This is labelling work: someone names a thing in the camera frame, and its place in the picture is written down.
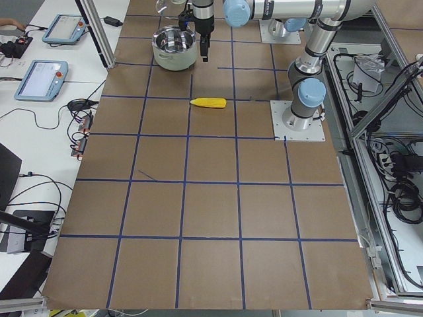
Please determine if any teach pendant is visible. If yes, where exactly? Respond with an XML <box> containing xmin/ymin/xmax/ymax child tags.
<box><xmin>42</xmin><ymin>14</ymin><xmax>86</xmax><ymax>45</ymax></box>
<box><xmin>14</xmin><ymin>60</ymin><xmax>69</xmax><ymax>102</ymax></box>

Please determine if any pale green cooking pot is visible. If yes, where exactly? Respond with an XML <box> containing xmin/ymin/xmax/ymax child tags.
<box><xmin>151</xmin><ymin>25</ymin><xmax>198</xmax><ymax>71</ymax></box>

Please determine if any far teach pendant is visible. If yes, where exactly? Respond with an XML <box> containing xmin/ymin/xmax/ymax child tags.
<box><xmin>42</xmin><ymin>14</ymin><xmax>86</xmax><ymax>45</ymax></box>

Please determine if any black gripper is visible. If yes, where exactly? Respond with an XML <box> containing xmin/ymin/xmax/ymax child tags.
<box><xmin>192</xmin><ymin>6</ymin><xmax>214</xmax><ymax>62</ymax></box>

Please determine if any near teach pendant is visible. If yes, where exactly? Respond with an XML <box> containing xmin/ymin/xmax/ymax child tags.
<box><xmin>14</xmin><ymin>60</ymin><xmax>69</xmax><ymax>102</ymax></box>

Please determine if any aluminium side frame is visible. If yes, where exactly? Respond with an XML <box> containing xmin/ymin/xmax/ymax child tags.
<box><xmin>326</xmin><ymin>1</ymin><xmax>422</xmax><ymax>316</ymax></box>

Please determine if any aluminium frame post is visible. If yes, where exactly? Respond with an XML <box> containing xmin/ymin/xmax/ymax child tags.
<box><xmin>75</xmin><ymin>0</ymin><xmax>116</xmax><ymax>69</ymax></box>

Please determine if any grey usb hub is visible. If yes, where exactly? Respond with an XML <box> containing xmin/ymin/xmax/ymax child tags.
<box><xmin>68</xmin><ymin>113</ymin><xmax>94</xmax><ymax>160</ymax></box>

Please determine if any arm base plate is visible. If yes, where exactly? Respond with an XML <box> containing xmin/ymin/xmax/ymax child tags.
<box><xmin>270</xmin><ymin>100</ymin><xmax>326</xmax><ymax>142</ymax></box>
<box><xmin>259</xmin><ymin>18</ymin><xmax>307</xmax><ymax>45</ymax></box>

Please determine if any yellow corn cob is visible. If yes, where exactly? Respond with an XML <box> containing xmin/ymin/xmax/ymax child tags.
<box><xmin>190</xmin><ymin>97</ymin><xmax>227</xmax><ymax>109</ymax></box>

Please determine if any black monitor stand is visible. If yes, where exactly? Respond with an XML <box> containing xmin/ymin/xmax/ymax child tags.
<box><xmin>1</xmin><ymin>210</ymin><xmax>57</xmax><ymax>254</ymax></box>

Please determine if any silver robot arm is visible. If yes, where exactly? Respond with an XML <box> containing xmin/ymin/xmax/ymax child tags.
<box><xmin>268</xmin><ymin>18</ymin><xmax>307</xmax><ymax>38</ymax></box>
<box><xmin>223</xmin><ymin>1</ymin><xmax>374</xmax><ymax>131</ymax></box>

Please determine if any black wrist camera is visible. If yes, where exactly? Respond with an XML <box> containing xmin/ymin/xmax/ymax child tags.
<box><xmin>178</xmin><ymin>2</ymin><xmax>194</xmax><ymax>31</ymax></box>

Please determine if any black power adapter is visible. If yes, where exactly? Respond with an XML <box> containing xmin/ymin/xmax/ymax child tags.
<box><xmin>103</xmin><ymin>16</ymin><xmax>123</xmax><ymax>27</ymax></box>

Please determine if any glass pot lid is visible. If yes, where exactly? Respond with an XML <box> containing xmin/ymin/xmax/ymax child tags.
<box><xmin>155</xmin><ymin>0</ymin><xmax>186</xmax><ymax>13</ymax></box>

